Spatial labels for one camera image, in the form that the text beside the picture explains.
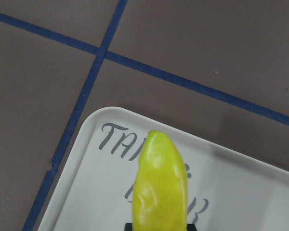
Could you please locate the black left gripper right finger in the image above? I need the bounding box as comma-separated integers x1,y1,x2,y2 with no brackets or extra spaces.
186,224,197,231

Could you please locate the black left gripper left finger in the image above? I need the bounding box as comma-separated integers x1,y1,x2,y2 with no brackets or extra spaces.
124,223,133,231

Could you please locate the white rectangular bear tray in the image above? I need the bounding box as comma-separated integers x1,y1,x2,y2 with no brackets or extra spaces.
39,107,289,231

